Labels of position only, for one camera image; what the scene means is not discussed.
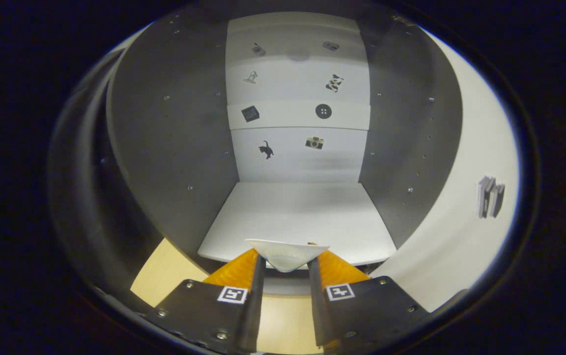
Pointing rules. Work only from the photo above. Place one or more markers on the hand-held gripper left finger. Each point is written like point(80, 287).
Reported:
point(256, 305)

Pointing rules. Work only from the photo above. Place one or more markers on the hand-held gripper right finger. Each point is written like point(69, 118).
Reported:
point(316, 305)

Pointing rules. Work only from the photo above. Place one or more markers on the white blue tube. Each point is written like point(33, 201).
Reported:
point(287, 254)

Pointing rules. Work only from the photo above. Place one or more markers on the white cabinet door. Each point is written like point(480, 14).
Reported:
point(460, 236)

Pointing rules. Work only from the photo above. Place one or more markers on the white cabinet shelf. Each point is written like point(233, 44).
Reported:
point(293, 217)

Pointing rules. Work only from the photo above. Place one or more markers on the dark grey cabinet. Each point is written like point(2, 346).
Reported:
point(174, 123)

